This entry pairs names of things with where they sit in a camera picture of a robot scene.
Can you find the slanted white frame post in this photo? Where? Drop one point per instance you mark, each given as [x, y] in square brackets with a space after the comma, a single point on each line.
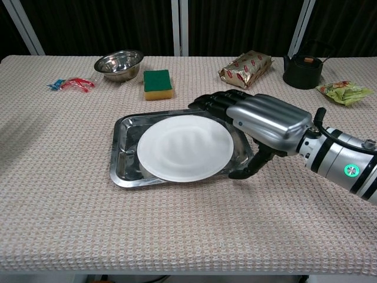
[28, 29]
[300, 26]

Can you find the black kettle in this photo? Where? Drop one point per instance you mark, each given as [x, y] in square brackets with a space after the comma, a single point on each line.
[300, 73]

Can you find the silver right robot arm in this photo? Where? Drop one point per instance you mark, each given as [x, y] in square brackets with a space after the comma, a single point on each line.
[338, 159]

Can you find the dark curtain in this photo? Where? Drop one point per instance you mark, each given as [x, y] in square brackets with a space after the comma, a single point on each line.
[241, 23]

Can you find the upright white frame post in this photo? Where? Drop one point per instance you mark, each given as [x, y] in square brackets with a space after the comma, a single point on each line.
[180, 26]

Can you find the gold foil snack packet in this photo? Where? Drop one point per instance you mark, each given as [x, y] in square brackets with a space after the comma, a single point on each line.
[246, 69]

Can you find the blue candy wrapper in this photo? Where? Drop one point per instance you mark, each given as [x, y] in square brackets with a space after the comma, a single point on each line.
[55, 85]

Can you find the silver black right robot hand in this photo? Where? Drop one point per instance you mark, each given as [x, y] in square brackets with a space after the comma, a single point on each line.
[271, 121]

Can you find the red candy wrapper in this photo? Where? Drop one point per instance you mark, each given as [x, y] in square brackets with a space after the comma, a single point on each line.
[77, 83]

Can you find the stainless steel bowl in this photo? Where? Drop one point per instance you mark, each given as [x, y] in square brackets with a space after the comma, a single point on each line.
[117, 66]

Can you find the beige waffle tablecloth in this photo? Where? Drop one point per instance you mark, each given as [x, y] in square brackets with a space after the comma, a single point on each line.
[188, 224]

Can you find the green snack bag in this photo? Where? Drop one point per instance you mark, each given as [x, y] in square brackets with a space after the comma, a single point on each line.
[344, 92]

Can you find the green yellow sponge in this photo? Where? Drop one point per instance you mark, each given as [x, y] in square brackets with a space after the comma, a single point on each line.
[157, 81]

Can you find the rectangular metal tray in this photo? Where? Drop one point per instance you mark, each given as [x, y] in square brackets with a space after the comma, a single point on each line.
[126, 165]

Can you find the white paper plate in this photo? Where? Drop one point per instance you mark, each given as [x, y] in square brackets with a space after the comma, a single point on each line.
[185, 147]

